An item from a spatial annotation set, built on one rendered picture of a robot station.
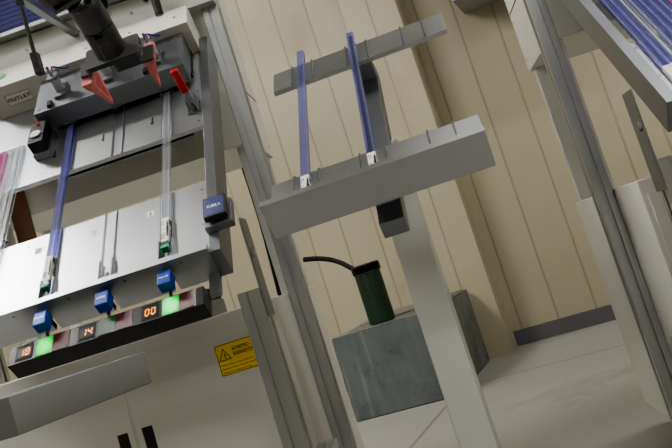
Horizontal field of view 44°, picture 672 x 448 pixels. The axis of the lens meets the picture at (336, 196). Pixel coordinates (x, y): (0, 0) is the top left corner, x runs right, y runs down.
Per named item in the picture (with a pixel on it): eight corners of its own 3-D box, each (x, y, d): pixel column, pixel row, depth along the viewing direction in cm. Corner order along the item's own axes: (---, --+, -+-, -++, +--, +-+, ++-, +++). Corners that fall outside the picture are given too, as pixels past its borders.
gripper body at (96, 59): (90, 59, 153) (70, 26, 148) (142, 40, 152) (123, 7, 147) (89, 78, 148) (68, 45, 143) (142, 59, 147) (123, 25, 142)
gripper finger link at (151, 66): (135, 83, 158) (112, 44, 152) (170, 71, 158) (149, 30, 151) (135, 104, 153) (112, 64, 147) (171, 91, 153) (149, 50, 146)
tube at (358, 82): (383, 186, 120) (380, 180, 120) (374, 189, 121) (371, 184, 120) (354, 36, 161) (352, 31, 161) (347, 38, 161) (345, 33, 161)
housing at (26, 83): (210, 72, 192) (186, 21, 182) (16, 139, 195) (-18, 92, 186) (209, 54, 198) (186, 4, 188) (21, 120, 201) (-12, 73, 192)
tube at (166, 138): (171, 252, 141) (168, 247, 140) (163, 254, 141) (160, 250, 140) (171, 90, 179) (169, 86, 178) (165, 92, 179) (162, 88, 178)
